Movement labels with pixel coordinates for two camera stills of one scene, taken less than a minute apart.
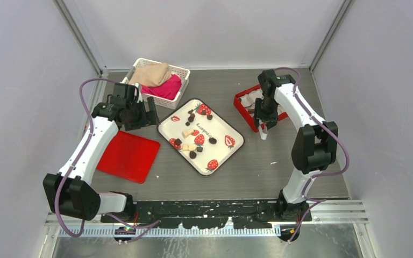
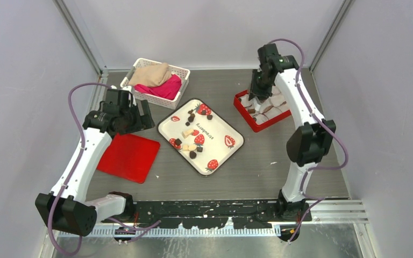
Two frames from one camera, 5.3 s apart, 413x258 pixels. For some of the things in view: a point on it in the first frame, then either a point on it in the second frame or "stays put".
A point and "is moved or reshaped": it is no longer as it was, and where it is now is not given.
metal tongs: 263,129 is moved or reshaped
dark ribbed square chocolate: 178,142 stays put
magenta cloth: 168,90 stays put
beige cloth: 152,76 stays put
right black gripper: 271,120 → 260,94
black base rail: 242,214 stays put
